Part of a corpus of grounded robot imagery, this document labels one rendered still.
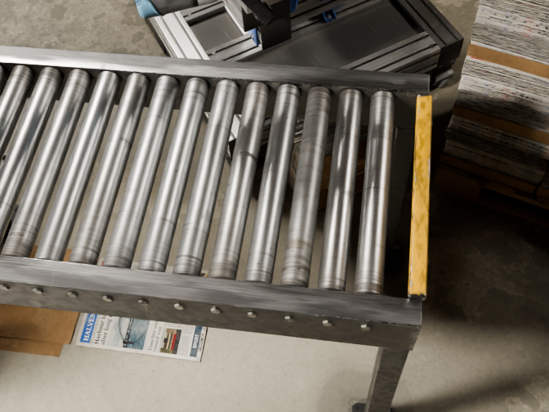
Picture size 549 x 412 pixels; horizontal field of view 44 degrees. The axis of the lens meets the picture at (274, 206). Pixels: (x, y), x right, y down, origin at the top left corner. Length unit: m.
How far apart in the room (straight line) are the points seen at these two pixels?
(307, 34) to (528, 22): 0.90
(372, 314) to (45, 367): 1.19
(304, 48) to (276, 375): 1.05
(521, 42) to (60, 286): 1.14
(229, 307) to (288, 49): 1.29
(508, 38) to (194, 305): 0.97
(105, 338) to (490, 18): 1.34
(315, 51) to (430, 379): 1.09
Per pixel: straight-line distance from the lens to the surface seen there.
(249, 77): 1.46
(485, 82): 1.83
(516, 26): 1.69
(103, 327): 2.10
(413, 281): 1.18
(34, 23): 2.93
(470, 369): 2.02
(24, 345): 2.17
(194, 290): 1.20
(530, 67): 1.77
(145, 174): 1.35
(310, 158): 1.32
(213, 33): 2.40
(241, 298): 1.19
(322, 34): 2.36
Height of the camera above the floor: 1.89
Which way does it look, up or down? 59 degrees down
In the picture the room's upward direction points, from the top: 6 degrees counter-clockwise
